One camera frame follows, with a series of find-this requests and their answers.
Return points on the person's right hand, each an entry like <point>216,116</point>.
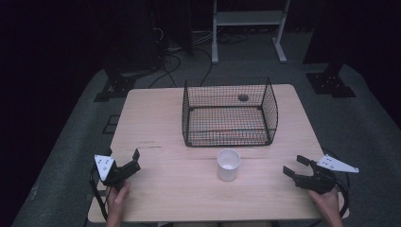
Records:
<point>326,201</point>

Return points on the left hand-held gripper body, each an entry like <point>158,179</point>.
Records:
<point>108,172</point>

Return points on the black stand base plate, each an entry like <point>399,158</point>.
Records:
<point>116,88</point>
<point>329,85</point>

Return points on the black rectangular floor frame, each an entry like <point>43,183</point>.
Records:
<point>111,124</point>

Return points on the white cup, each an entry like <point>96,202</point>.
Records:
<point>228,165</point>

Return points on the person's left hand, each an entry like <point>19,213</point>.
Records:
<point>118,198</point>

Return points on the dark round disc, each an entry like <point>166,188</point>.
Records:
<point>243,97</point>

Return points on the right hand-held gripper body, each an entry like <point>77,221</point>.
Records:
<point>321,179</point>

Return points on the white metal stand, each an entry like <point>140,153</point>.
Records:
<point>249,19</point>

